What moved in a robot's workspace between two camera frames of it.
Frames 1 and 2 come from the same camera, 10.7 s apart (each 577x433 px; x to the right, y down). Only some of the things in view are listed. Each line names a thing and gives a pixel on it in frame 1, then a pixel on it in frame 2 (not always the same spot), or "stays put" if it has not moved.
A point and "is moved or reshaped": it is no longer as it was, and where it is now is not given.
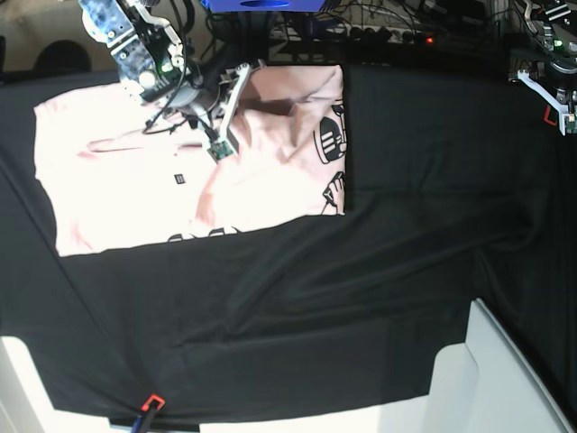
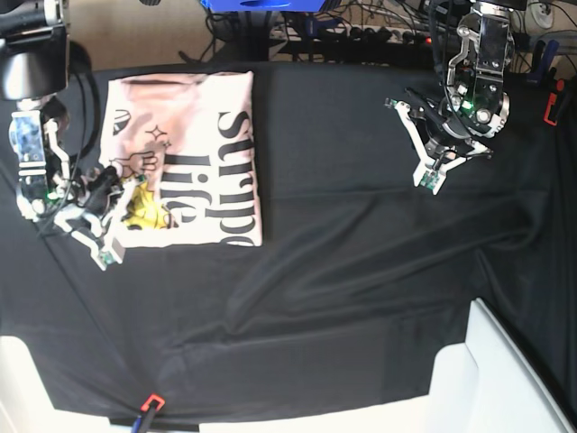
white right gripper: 563,110 → 430,173
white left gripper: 226,144 → 88,225
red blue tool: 142,422 stays put
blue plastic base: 261,6 stays put
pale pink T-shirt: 117,170 is moved or reshaped
